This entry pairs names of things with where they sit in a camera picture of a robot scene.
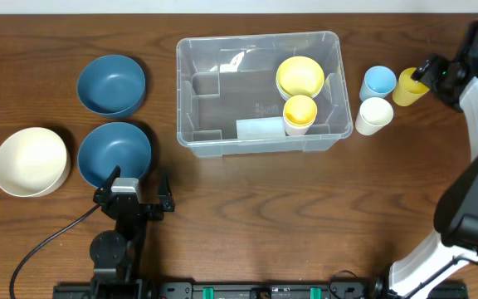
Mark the clear plastic storage container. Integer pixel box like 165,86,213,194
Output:
176,31,354,158

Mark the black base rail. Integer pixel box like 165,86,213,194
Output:
51,280,469,299

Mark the pink cup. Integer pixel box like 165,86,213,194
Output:
283,117,313,136

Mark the dark blue bowl far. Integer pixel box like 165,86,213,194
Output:
76,55,146,119

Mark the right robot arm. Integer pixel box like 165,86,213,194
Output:
367,54,478,298

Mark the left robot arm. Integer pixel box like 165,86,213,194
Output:
90,166,175,299

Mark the small yellow bowl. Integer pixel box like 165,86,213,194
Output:
276,56,325,98

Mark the yellow cup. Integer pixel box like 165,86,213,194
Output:
392,67,429,106
283,95,318,126

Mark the cream bowl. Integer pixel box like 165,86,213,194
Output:
0,127,71,198

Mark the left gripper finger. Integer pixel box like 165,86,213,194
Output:
158,171,175,212
93,165,121,204

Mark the dark blue bowl near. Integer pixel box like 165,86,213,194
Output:
77,122,152,188

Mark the cream cup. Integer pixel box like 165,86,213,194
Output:
355,97,393,135

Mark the light blue cup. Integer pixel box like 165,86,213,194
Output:
359,66,397,101

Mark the small white bowl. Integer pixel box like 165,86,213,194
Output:
276,85,290,100

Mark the dark blue bowl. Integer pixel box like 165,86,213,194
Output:
76,55,146,119
77,122,152,188

